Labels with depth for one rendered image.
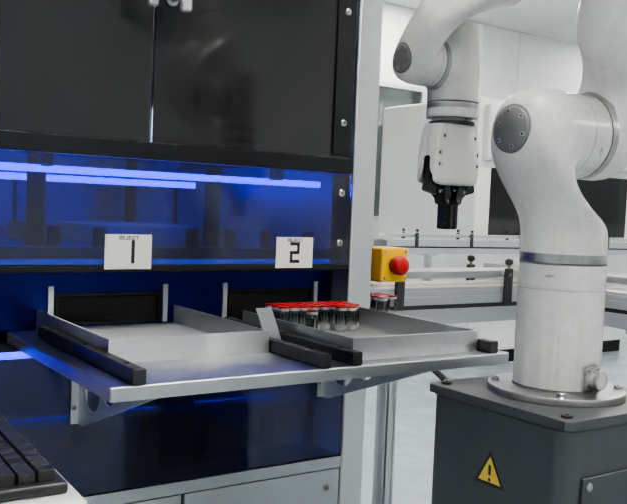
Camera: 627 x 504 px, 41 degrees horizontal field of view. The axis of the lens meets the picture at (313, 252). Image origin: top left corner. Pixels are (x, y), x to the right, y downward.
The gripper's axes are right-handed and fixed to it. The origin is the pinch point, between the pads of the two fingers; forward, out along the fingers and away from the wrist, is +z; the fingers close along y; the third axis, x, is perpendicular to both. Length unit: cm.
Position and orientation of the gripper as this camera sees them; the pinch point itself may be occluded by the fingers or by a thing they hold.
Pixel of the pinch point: (447, 216)
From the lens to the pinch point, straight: 141.2
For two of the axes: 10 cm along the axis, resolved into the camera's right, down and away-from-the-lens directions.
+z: -0.4, 10.0, 0.5
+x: 5.6, 0.6, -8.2
